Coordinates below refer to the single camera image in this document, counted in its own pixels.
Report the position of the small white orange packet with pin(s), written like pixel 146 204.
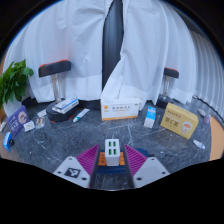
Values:
pixel 40 122

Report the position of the white charger block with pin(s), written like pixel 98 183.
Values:
pixel 112 156

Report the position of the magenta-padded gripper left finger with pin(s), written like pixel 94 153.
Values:
pixel 71 168

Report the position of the small purple cup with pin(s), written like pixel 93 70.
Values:
pixel 207 119

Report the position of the green potted plant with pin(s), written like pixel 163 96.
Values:
pixel 13 81

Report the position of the white curtain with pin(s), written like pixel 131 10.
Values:
pixel 66 36
pixel 153 40

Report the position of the purple box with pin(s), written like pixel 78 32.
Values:
pixel 17 121

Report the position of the black red bar stool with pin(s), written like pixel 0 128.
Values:
pixel 54 68
pixel 171 72

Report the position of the yellow tea box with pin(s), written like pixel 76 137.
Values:
pixel 179 120

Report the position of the small blue white box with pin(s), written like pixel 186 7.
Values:
pixel 150 117

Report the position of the long white medicine box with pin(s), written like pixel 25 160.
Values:
pixel 120 109

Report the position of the white tube teal cap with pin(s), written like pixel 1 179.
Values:
pixel 81 115

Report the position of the flat white blue box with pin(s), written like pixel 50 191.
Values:
pixel 65 105

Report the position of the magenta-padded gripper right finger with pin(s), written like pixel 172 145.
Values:
pixel 150 170

